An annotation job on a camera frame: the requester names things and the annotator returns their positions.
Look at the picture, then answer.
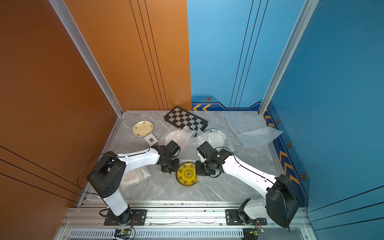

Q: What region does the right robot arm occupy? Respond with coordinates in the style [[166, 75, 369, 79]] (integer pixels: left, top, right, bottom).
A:
[[196, 142, 301, 228]]

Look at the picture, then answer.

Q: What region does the bubble wrap sheet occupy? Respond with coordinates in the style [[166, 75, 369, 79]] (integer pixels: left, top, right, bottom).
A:
[[225, 112, 283, 148]]

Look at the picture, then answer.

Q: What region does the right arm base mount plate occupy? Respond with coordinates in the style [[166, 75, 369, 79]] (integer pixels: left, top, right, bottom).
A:
[[225, 209, 268, 226]]

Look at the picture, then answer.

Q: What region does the black white checkerboard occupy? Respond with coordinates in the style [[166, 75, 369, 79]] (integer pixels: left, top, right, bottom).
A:
[[164, 106, 209, 132]]

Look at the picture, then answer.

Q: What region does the yellow black patterned plate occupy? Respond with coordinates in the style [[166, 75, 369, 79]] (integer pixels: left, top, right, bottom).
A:
[[176, 162, 198, 186]]

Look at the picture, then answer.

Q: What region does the cream yellow dinner plate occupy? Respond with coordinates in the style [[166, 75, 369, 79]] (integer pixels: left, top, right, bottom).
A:
[[132, 121, 154, 137]]

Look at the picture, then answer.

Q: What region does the right circuit board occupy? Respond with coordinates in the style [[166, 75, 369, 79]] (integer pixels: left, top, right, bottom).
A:
[[242, 228, 265, 240]]

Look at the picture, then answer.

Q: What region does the small square marker tile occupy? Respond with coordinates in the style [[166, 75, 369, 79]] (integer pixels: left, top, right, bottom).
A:
[[144, 134, 158, 146]]

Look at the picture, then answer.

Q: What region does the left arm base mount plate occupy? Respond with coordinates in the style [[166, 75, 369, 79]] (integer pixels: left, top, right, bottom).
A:
[[104, 209, 148, 227]]

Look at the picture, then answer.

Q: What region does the circuit board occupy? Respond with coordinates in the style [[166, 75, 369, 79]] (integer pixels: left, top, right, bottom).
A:
[[113, 229, 133, 240], [242, 228, 265, 240]]

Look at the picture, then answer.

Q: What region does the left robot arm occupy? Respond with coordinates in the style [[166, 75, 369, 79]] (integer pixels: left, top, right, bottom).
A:
[[87, 141, 181, 226]]

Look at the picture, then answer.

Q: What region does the left circuit board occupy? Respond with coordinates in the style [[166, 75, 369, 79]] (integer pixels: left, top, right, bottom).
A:
[[113, 229, 133, 240]]

